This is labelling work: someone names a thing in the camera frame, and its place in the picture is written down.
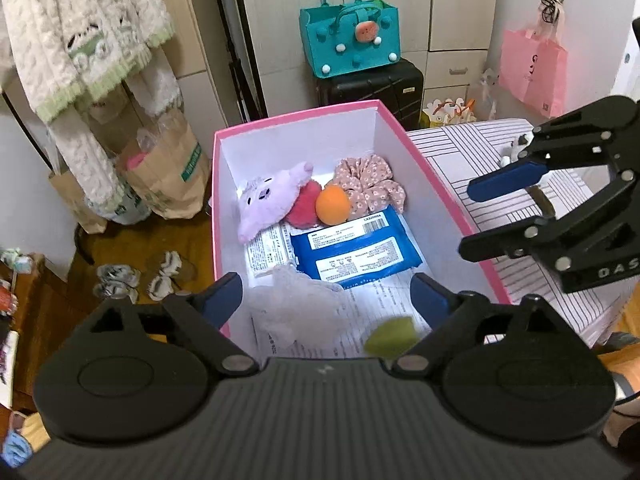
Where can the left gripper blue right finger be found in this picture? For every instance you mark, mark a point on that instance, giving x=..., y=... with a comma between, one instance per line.
x=432, y=297

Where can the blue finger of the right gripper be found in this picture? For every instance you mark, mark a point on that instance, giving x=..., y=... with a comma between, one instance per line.
x=506, y=180

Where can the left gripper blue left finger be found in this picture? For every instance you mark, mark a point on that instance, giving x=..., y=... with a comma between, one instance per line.
x=218, y=302

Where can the white brown plush cat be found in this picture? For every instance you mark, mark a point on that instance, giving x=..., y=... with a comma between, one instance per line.
x=517, y=145

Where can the green soft ball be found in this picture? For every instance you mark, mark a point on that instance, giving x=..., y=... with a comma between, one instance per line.
x=392, y=338

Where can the white tissue pack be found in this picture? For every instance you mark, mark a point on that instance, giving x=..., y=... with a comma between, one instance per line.
x=270, y=248

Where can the white mesh bath puff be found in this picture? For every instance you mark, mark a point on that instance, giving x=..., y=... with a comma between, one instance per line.
x=296, y=309

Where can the blue wet wipes pack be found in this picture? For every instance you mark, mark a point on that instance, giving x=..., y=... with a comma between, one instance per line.
x=357, y=252

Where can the purple plush toy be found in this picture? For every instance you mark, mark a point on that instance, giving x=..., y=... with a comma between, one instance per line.
x=266, y=201

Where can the pink fluffy pompom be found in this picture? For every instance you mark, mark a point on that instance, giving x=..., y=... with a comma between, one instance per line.
x=303, y=213

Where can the pink floral scrunchie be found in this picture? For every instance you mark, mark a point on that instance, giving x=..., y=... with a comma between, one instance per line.
x=369, y=185

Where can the orange soft ball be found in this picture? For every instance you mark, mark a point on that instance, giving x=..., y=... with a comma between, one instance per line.
x=333, y=206

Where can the printed paper sheet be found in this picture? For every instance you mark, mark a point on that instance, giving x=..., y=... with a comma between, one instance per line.
x=365, y=308

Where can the striped tablecloth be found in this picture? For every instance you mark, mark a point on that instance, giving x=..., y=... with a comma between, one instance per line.
x=460, y=153

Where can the striped slippers pair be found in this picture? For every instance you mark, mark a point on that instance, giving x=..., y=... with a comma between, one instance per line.
x=163, y=268

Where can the yellow gift bag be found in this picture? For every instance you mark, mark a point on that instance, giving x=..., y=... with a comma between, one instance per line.
x=449, y=112

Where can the grey sneakers pair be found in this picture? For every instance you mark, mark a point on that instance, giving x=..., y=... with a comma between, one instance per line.
x=117, y=281

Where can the pink paper shopping bag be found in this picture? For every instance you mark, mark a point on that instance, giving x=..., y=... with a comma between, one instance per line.
x=533, y=65

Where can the pink cardboard box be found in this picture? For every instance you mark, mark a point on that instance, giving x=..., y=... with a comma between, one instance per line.
x=324, y=137

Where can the black suitcase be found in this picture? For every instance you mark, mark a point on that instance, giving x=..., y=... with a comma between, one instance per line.
x=398, y=86

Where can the brown paper bag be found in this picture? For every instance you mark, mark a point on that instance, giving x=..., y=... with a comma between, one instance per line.
x=74, y=198
x=167, y=166

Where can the wooden side cabinet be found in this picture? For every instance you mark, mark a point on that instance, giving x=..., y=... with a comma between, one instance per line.
x=44, y=319

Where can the teal felt tote bag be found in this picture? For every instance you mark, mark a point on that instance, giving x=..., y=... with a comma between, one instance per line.
x=349, y=37

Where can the beige wardrobe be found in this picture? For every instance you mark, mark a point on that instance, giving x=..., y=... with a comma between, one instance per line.
x=236, y=60

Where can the cream knit cardigan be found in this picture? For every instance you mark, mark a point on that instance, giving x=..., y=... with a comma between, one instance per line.
x=73, y=54

